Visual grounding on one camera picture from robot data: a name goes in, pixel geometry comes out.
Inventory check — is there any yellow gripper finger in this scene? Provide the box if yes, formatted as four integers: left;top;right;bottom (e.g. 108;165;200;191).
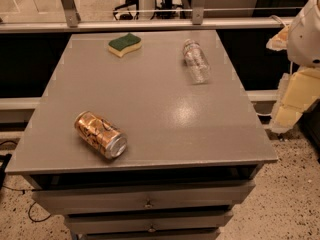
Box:
266;25;289;51
269;67;320;133

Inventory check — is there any orange soda can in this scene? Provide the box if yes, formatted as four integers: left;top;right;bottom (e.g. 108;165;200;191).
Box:
74;111;127;159

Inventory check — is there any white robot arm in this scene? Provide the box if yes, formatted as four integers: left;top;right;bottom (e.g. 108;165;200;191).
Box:
266;0;320;134

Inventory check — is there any clear plastic bottle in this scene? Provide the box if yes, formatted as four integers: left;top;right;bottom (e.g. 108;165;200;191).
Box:
183;39;211;84

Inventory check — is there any grey drawer cabinet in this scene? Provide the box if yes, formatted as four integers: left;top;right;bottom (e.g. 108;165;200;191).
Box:
7;30;276;240

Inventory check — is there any top grey drawer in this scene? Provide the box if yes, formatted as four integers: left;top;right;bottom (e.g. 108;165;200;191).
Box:
32;180;255;215

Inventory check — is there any grey drawer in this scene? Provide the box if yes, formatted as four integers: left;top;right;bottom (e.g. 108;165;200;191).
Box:
32;180;255;215
65;210;233;234

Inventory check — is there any black office chair base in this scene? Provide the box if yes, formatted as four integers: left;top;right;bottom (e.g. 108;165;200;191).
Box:
113;0;156;20

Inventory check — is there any green and yellow sponge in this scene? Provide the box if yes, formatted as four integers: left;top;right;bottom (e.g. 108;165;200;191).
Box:
108;33;142;58

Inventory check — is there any white cable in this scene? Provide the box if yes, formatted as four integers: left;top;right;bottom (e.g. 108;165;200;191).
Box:
269;14;290;28

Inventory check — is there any metal window frame rail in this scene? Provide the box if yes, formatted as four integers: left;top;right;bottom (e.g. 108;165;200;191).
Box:
0;0;307;33

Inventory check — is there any black floor cable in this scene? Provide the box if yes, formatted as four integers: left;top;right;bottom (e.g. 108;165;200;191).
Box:
0;139;53;224

